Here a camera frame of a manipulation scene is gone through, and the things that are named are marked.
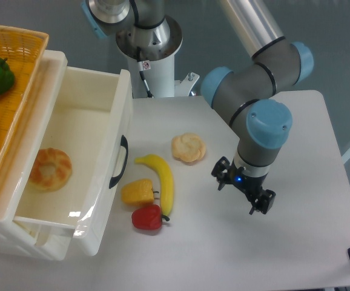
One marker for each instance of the open white upper drawer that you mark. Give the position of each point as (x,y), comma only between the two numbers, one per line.
(92,111)

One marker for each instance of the black drawer handle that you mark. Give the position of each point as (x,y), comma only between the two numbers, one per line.
(121,163)

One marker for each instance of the white drawer cabinet frame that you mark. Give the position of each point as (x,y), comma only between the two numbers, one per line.
(19,233)

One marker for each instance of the yellow bell pepper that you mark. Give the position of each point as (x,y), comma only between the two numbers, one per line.
(138,193)

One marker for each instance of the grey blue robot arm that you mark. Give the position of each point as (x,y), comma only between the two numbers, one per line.
(242,100)

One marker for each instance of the yellow banana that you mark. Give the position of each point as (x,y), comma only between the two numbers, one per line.
(162,169)

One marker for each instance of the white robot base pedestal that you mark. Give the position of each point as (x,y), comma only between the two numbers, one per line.
(150,54)

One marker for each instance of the pale twisted bread bun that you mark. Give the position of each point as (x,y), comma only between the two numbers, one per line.
(188,147)

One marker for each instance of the orange woven basket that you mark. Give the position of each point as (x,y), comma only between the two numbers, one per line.
(23,50)

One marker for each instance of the red bell pepper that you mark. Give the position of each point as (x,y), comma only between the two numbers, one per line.
(148,218)

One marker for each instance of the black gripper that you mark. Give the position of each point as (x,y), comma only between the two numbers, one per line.
(248,179)

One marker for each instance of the glazed ring donut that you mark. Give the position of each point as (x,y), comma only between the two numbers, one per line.
(51,170)

